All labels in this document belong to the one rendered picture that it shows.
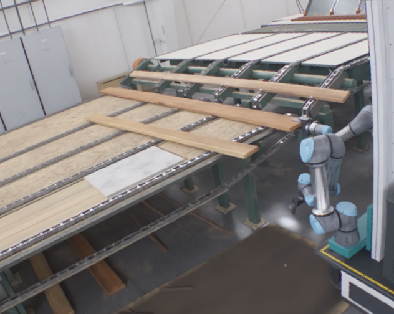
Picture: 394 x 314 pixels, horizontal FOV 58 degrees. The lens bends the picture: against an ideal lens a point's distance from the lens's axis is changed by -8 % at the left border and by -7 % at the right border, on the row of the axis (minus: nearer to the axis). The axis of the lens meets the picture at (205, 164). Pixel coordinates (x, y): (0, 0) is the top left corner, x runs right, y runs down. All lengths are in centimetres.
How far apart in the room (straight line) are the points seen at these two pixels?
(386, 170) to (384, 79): 47
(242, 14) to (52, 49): 545
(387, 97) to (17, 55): 667
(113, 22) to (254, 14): 418
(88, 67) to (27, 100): 168
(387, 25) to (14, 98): 673
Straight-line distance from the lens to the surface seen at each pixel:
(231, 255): 298
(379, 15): 179
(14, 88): 759
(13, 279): 363
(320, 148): 195
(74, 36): 849
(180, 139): 291
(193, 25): 980
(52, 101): 774
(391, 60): 189
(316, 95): 330
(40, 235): 228
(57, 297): 317
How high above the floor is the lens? 187
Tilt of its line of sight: 24 degrees down
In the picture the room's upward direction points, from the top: 12 degrees counter-clockwise
